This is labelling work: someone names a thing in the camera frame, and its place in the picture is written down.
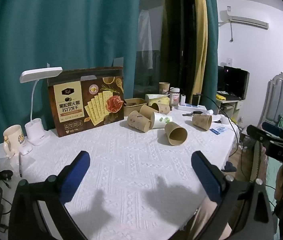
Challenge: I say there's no black monitor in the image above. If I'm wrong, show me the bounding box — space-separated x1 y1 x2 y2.
217 65 250 98

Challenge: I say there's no cream cartoon mug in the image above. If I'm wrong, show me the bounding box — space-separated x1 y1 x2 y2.
3 125 25 159

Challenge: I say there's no dark slipper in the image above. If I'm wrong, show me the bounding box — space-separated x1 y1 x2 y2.
221 162 237 173

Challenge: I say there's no white power strip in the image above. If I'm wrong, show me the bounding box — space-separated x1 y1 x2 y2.
177 103 207 112

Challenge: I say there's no brown cracker box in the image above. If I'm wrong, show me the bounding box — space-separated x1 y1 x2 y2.
48 66 125 138

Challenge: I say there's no white green-print paper cup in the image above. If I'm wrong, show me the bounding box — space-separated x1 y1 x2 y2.
151 111 173 130

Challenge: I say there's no plain brown paper cup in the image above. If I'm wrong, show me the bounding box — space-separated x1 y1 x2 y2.
164 121 188 147
139 104 158 119

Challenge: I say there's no small computer desk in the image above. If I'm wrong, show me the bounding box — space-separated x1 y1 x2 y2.
216 94 245 123

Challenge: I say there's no black cable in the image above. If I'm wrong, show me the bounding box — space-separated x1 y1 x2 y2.
200 94 242 157

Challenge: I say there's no white air conditioner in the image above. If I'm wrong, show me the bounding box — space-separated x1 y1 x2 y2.
219 10 269 30

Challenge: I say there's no white desk lamp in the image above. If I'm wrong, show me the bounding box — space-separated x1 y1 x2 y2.
20 67 63 146

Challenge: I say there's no person's leg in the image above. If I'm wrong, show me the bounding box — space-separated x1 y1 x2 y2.
186 200 232 240

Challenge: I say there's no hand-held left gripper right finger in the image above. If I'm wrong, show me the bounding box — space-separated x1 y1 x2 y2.
191 151 280 240

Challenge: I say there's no white-lidded jar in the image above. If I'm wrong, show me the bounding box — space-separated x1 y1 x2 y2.
169 87 180 105

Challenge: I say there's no narrow teal curtain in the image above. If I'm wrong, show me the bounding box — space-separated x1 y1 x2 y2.
201 0 220 105

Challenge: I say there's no dark glass door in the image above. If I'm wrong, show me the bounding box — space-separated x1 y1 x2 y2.
133 0 197 100

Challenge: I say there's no brown paper bowl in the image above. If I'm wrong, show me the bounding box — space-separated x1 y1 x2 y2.
124 98 148 113

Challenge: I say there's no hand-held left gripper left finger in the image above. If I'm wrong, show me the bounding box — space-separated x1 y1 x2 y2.
8 151 91 240

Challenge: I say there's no blue white card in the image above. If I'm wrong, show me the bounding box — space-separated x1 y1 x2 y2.
209 127 228 135

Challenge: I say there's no brown printed paper cup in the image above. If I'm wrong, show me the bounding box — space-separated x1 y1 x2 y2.
127 110 152 133
159 82 170 96
192 113 212 131
151 102 171 114

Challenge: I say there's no yellow curtain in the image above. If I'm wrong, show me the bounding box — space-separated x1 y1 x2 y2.
191 0 208 98

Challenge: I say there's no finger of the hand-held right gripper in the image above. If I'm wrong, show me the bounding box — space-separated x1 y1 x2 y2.
246 124 283 145
261 121 283 140

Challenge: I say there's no small white charger base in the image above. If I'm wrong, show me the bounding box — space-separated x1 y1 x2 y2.
19 144 33 155

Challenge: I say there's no yellow green tissue box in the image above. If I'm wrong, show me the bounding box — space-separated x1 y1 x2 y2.
145 93 170 106

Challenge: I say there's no wide teal curtain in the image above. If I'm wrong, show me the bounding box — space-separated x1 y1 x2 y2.
0 0 142 150

